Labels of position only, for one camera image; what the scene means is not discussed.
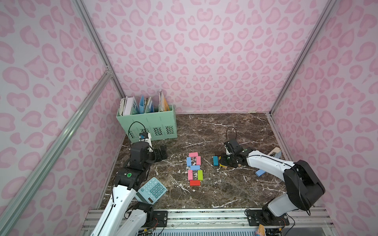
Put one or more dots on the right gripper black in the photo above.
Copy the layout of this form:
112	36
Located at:
226	160

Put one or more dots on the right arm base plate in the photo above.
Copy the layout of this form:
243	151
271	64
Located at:
258	217

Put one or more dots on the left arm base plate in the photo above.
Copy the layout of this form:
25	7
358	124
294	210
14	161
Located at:
156	218

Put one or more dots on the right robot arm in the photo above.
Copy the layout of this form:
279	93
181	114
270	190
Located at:
303	187

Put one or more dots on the green block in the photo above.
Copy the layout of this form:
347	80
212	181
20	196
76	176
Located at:
200	175

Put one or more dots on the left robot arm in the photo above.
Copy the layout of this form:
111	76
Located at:
130	209

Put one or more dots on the teal calculator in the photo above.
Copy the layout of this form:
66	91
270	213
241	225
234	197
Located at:
151	192

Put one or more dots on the mint green file organizer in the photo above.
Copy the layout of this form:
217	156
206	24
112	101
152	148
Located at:
161	125

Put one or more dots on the pink block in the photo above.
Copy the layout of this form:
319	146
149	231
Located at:
193	154
198	160
190	175

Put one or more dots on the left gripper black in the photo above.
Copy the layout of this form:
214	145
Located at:
161	153

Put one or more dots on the light blue block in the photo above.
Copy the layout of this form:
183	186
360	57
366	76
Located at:
195	167

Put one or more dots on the wooden and blue arch blocks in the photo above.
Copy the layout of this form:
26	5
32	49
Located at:
276	153

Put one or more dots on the pink block top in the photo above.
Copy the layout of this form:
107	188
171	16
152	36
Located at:
193	154

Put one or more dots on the red block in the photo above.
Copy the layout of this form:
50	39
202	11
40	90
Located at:
195	183

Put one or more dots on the teal block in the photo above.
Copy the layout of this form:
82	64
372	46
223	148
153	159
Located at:
215	161

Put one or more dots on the aluminium front rail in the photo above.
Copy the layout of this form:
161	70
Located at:
229	222

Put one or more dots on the papers in organizer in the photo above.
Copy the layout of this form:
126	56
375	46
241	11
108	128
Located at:
130	105

